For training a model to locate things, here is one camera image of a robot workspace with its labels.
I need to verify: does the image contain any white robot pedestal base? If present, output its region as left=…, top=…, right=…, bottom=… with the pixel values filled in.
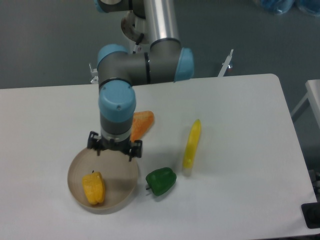
left=88, top=11, right=151, bottom=85

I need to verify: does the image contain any yellow corn cob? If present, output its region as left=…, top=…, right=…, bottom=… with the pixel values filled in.
left=182, top=119, right=202, bottom=170

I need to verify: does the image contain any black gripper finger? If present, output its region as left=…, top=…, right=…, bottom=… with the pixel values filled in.
left=87, top=131, right=102, bottom=156
left=129, top=139, right=143, bottom=162

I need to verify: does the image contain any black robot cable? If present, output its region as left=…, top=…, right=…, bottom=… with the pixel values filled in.
left=131, top=32, right=145, bottom=55

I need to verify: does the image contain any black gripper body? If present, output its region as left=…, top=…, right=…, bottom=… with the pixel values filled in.
left=99, top=136, right=132, bottom=153

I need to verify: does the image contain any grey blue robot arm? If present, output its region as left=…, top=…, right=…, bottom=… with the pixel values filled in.
left=87, top=0, right=195, bottom=159

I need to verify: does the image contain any white side table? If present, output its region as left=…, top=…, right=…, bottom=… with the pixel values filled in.
left=290, top=79, right=320, bottom=125

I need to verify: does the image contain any black device at table edge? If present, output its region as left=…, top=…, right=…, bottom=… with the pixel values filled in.
left=301, top=202, right=320, bottom=229

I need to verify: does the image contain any green bell pepper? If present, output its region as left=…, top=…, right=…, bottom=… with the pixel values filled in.
left=145, top=167, right=177, bottom=196

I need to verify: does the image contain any orange triangular bread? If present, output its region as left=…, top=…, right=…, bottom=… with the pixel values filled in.
left=130, top=110, right=155, bottom=142

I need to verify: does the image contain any yellow bell pepper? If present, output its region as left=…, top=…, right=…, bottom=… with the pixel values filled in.
left=82, top=171, right=106, bottom=205

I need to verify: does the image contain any beige round plate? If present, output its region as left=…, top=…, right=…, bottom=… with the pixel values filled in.
left=67, top=148, right=139, bottom=214

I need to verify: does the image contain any blue plastic bag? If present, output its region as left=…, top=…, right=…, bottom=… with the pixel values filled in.
left=253, top=0, right=320, bottom=17

